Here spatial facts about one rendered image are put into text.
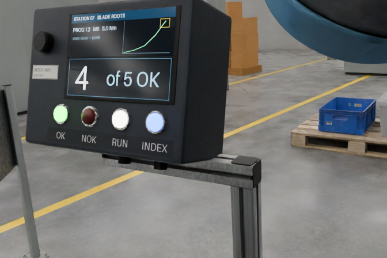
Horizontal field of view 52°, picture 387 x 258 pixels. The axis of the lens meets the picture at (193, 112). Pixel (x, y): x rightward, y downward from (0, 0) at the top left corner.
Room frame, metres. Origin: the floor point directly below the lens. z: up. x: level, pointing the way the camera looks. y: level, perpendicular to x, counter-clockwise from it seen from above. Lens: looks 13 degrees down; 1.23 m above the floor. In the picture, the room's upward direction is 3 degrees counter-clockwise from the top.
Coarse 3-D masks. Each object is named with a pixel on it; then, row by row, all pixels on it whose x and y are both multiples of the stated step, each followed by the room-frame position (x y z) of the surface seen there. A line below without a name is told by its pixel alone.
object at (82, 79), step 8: (72, 64) 0.51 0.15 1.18; (80, 64) 0.51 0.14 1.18; (88, 64) 0.50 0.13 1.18; (96, 64) 0.49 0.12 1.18; (72, 72) 0.51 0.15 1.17; (80, 72) 0.50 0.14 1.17; (88, 72) 0.50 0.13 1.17; (96, 72) 0.49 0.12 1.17; (72, 80) 0.51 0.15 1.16; (80, 80) 0.50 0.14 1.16; (88, 80) 0.49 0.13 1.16; (72, 88) 0.51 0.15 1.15; (80, 88) 0.50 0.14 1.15; (88, 88) 0.49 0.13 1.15; (80, 96) 0.50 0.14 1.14; (88, 96) 0.49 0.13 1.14
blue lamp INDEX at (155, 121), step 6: (150, 114) 0.44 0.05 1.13; (156, 114) 0.43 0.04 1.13; (162, 114) 0.43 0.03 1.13; (150, 120) 0.43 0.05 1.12; (156, 120) 0.42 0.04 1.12; (162, 120) 0.43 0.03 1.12; (150, 126) 0.43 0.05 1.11; (156, 126) 0.42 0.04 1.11; (162, 126) 0.42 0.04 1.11; (156, 132) 0.43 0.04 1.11
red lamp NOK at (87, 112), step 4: (84, 108) 0.49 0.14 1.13; (88, 108) 0.48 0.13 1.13; (92, 108) 0.48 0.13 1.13; (84, 112) 0.48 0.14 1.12; (88, 112) 0.47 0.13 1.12; (92, 112) 0.48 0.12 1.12; (96, 112) 0.48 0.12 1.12; (84, 116) 0.48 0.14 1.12; (88, 116) 0.47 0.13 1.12; (92, 116) 0.47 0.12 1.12; (96, 116) 0.47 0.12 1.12; (84, 120) 0.47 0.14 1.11; (88, 120) 0.47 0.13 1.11; (92, 120) 0.47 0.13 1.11; (96, 120) 0.47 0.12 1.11; (84, 124) 0.48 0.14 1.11; (88, 124) 0.48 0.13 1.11; (92, 124) 0.47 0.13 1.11
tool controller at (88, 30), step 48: (144, 0) 0.48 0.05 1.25; (192, 0) 0.45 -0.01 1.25; (48, 48) 0.54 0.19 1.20; (96, 48) 0.50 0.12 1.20; (144, 48) 0.46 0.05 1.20; (192, 48) 0.44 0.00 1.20; (48, 96) 0.53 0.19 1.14; (96, 96) 0.48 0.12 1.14; (144, 96) 0.45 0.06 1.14; (192, 96) 0.43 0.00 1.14; (48, 144) 0.51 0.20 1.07; (96, 144) 0.47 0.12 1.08; (144, 144) 0.43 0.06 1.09; (192, 144) 0.43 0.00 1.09
